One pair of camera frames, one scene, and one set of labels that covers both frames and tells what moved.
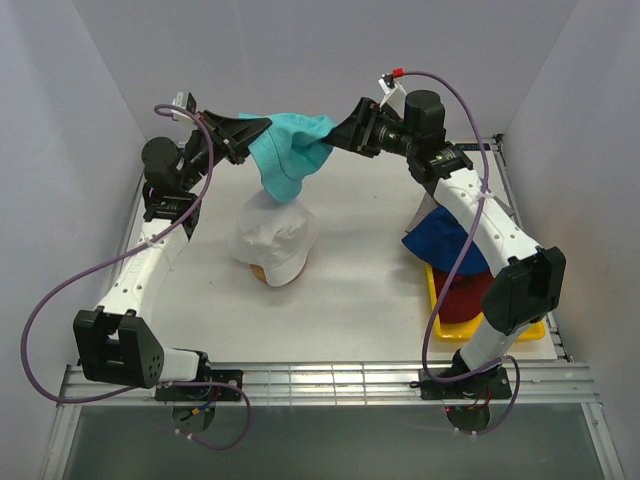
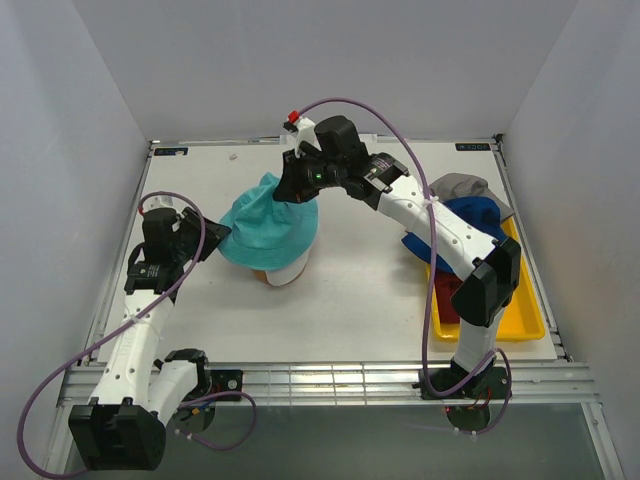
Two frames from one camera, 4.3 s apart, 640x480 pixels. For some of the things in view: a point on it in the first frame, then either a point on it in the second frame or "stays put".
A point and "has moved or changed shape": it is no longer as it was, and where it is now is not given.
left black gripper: x=232 y=136 → x=210 y=232
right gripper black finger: x=351 y=133 → x=290 y=187
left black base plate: x=204 y=393 stays put
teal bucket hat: x=289 y=150 has moved or changed shape
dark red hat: x=464 y=297 stays put
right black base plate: x=492 y=384 stays put
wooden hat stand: x=259 y=272 stays put
